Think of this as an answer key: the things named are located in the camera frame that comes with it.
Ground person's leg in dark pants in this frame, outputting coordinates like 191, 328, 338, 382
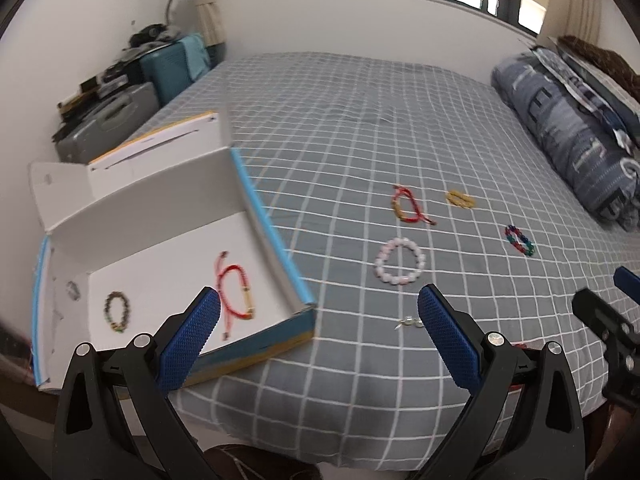
202, 442, 323, 480

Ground bed with grey checked sheet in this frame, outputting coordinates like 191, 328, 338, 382
120, 51, 640, 466

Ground white cardboard box blue edges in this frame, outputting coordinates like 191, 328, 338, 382
28, 112, 317, 393

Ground beige curtain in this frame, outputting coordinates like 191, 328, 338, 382
187, 0, 228, 63
535, 0, 608, 51

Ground red cord bracelet gold tube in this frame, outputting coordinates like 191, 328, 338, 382
212, 251, 257, 343
391, 186, 437, 227

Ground stack of black devices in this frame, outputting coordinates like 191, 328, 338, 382
56, 60, 146, 128

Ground pale pink bead bracelet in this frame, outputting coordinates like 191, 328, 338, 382
374, 237, 427, 286

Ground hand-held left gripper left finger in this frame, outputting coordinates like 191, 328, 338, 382
52, 286, 223, 480

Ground grey suitcase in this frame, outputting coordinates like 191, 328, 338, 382
54, 81, 161, 163

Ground teal suitcase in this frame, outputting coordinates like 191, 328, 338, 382
139, 42, 193, 108

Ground dark pillow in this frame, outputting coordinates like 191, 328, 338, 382
555, 35, 640, 101

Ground dark bead bracelet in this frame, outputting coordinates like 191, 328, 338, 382
104, 291, 132, 333

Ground grey printed pillow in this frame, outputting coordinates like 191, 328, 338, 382
532, 45, 636, 146

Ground multicolour bead bracelet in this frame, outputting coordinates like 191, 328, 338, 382
504, 225, 536, 257

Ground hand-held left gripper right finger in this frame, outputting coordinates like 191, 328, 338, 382
416, 283, 588, 480

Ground navy printed folded quilt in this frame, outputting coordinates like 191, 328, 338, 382
490, 47, 640, 233

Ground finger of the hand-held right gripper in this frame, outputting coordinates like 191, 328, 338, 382
614, 266, 640, 307
571, 287, 640, 356

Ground yellow bead bracelet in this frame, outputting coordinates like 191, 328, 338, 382
446, 189, 477, 209

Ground teal cloth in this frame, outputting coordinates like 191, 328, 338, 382
177, 34, 213, 81

